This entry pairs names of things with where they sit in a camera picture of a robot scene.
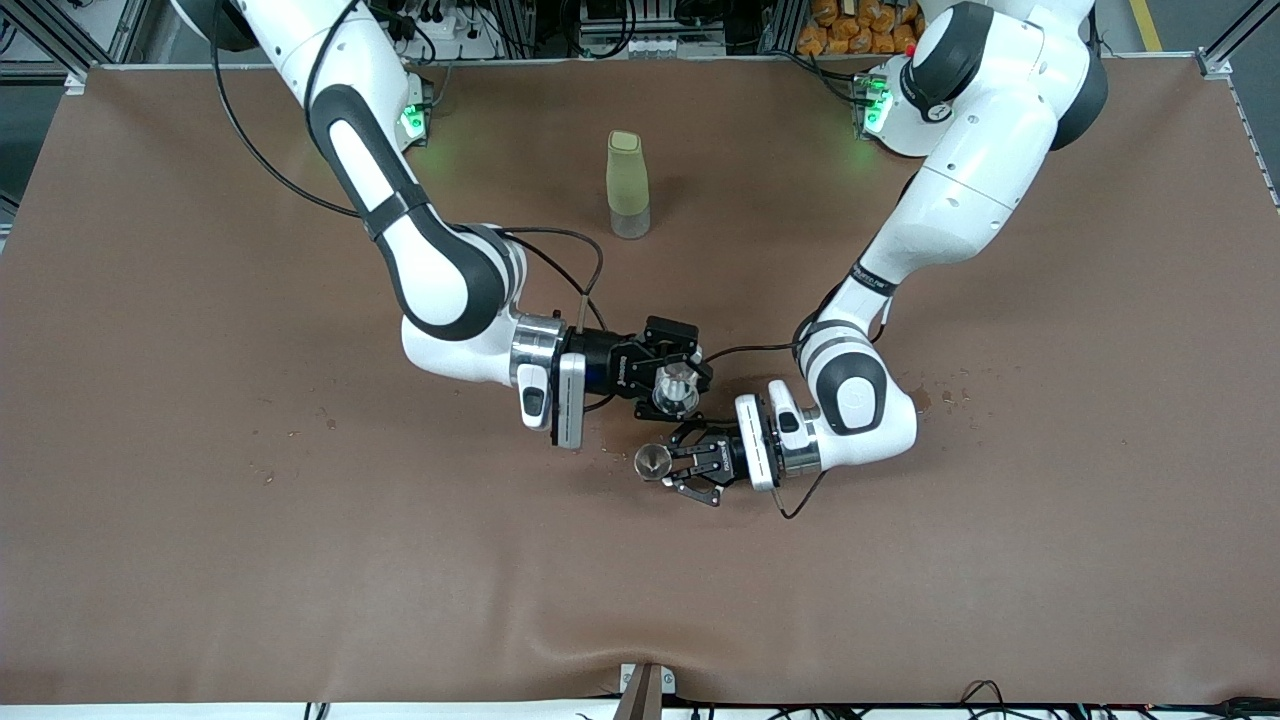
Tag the white power strip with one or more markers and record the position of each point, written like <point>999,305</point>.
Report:
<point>440,25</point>

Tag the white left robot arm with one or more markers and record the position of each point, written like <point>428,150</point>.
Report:
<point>960,200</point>

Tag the green capped clear bottle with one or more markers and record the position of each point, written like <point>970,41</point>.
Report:
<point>628,180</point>

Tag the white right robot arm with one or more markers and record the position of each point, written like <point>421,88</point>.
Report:
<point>440,270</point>

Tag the orange bread buns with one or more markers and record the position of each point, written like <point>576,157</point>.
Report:
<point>850,25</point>

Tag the small clear glass cup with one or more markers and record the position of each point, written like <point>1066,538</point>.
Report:
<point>676,390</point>

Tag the brown table mat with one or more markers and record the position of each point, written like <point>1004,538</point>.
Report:
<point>640,580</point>

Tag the steel double cone jigger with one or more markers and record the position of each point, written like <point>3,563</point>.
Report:
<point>652,462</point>

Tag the metal clamp bracket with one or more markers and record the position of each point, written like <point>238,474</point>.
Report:
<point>645,690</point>

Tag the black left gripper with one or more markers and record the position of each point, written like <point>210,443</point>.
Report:
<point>722,459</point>

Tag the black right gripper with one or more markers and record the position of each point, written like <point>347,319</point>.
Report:
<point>607,366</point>

